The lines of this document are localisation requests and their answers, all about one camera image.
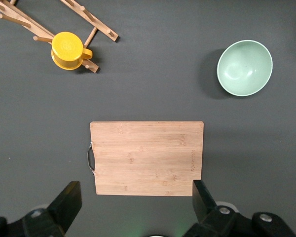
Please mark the wooden cutting board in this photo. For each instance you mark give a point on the wooden cutting board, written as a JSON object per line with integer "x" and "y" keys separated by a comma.
{"x": 148, "y": 158}

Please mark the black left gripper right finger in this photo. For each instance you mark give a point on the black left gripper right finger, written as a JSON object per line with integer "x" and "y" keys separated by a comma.
{"x": 207, "y": 209}

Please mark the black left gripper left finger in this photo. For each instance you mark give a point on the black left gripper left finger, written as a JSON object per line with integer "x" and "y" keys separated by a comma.
{"x": 64, "y": 209}

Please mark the pale green bowl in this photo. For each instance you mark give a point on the pale green bowl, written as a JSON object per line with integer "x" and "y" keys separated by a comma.
{"x": 244, "y": 69}

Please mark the wooden mug rack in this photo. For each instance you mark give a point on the wooden mug rack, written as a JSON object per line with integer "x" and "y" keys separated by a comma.
{"x": 19, "y": 18}

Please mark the yellow mug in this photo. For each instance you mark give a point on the yellow mug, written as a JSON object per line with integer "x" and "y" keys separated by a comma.
{"x": 66, "y": 50}

